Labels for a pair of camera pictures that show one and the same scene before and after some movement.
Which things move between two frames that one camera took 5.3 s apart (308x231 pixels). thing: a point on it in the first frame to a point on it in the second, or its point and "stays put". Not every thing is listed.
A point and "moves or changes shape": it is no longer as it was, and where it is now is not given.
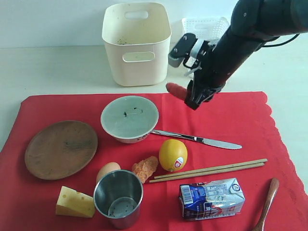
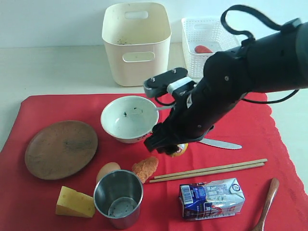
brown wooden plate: x=60 y=149 stays put
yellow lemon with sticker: x=173 y=155 moves or changes shape
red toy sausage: x=176 y=90 to x=201 y=49
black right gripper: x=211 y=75 to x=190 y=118
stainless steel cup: x=118 y=194 stays put
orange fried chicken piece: x=145 y=168 stays put
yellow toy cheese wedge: x=72 y=203 stays put
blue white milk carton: x=212 y=199 stays put
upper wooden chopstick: x=209 y=169 stays put
